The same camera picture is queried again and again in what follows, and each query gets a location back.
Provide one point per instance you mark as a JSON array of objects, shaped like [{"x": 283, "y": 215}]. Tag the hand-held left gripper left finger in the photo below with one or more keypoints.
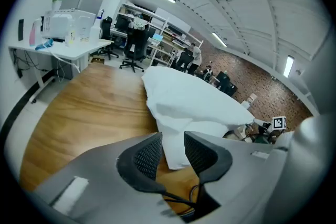
[{"x": 134, "y": 165}]

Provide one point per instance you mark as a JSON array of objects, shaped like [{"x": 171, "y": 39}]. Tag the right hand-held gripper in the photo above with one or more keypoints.
[{"x": 279, "y": 123}]

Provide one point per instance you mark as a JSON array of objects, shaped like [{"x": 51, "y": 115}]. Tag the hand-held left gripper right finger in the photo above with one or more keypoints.
[{"x": 210, "y": 162}]

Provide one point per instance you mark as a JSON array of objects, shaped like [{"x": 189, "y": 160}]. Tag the white pillow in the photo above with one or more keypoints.
[{"x": 210, "y": 129}]

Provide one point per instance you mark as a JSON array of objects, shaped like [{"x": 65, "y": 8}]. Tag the white pillowcase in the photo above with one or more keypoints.
[{"x": 173, "y": 139}]

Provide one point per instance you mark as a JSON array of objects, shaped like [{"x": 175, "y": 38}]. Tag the black cabinet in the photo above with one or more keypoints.
[{"x": 233, "y": 89}]

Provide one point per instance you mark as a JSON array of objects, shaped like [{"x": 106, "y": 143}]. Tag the black computer monitor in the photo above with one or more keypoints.
[
  {"x": 221, "y": 76},
  {"x": 151, "y": 32},
  {"x": 120, "y": 23}
]

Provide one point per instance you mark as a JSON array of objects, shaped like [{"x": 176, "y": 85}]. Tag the yellow brown cardboard boxes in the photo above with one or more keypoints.
[{"x": 97, "y": 60}]

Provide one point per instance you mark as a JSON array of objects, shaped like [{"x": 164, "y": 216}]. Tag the wood top white desk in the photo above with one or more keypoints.
[{"x": 155, "y": 47}]

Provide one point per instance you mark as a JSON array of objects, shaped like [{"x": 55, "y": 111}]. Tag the silver laptop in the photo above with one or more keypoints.
[{"x": 157, "y": 38}]

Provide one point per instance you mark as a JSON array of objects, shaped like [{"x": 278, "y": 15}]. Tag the white garment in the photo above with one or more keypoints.
[{"x": 138, "y": 25}]

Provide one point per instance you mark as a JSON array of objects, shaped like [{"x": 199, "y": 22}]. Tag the small clear bottle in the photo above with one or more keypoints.
[{"x": 70, "y": 39}]

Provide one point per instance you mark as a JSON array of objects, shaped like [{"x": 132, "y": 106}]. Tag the white shelving rack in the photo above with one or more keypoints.
[{"x": 165, "y": 23}]

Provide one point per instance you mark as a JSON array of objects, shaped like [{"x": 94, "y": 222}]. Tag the blue face mask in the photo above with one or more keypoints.
[{"x": 44, "y": 45}]

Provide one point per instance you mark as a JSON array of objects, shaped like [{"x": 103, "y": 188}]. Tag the white printer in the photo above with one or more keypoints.
[{"x": 68, "y": 23}]

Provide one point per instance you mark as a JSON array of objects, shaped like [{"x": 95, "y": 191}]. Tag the pink bottle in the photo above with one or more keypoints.
[{"x": 32, "y": 36}]

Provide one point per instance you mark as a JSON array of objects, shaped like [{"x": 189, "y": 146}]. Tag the black remote control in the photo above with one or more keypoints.
[{"x": 21, "y": 30}]

